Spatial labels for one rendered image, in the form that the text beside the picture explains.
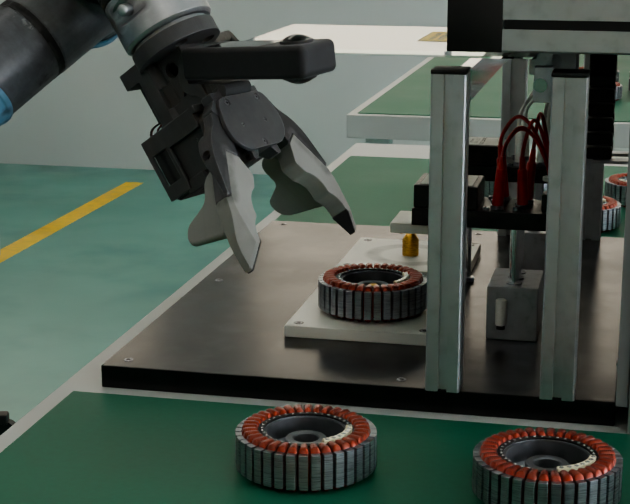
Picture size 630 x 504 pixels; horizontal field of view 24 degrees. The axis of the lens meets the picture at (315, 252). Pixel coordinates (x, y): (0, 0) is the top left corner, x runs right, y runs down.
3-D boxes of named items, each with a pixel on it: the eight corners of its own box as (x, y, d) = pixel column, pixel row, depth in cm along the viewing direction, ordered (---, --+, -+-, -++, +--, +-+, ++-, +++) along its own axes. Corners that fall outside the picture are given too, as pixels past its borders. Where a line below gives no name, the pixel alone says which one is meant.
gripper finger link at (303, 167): (317, 233, 123) (239, 166, 119) (368, 201, 119) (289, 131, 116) (312, 258, 120) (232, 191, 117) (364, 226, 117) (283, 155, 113)
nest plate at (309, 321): (284, 336, 144) (284, 324, 144) (317, 297, 158) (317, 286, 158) (434, 346, 141) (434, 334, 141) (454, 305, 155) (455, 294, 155)
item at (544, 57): (528, 74, 141) (530, 31, 140) (533, 67, 146) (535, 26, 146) (575, 75, 140) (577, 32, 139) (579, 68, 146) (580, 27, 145)
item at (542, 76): (532, 103, 122) (533, 67, 121) (572, 36, 181) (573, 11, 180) (551, 103, 122) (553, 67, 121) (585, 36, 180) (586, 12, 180)
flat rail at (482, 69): (443, 115, 124) (443, 80, 123) (511, 45, 183) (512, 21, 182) (457, 116, 124) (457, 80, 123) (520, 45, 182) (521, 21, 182)
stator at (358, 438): (207, 477, 114) (206, 432, 113) (285, 433, 123) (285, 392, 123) (329, 508, 108) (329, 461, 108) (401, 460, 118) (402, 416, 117)
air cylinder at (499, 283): (484, 338, 143) (486, 284, 142) (492, 317, 151) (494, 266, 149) (536, 342, 142) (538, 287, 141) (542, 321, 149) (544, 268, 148)
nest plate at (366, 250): (335, 276, 167) (335, 266, 167) (360, 246, 181) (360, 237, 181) (465, 284, 164) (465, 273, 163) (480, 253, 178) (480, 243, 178)
